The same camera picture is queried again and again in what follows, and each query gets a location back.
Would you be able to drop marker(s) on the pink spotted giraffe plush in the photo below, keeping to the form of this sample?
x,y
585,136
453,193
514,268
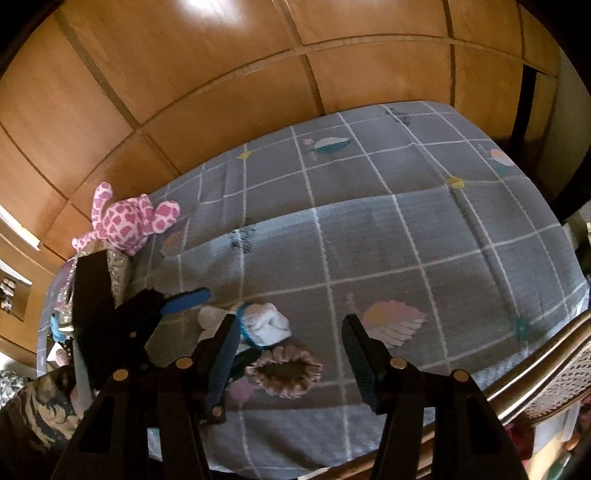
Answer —
x,y
124,221

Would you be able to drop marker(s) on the dark patterned cushion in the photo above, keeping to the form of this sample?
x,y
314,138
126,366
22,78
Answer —
x,y
41,415

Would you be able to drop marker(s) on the white sock teal stripes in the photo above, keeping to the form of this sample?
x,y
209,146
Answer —
x,y
268,327

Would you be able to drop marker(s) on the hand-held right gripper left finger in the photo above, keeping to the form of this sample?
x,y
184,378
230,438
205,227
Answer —
x,y
226,355

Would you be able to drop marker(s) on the wooden panelled wardrobe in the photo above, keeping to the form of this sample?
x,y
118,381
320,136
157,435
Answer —
x,y
207,92

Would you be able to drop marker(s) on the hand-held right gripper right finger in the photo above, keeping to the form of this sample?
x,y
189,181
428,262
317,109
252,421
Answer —
x,y
360,364

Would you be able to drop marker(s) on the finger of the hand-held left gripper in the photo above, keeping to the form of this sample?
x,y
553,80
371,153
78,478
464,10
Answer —
x,y
247,359
184,301

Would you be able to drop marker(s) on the brown scrunchie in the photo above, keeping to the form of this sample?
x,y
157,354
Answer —
x,y
295,355

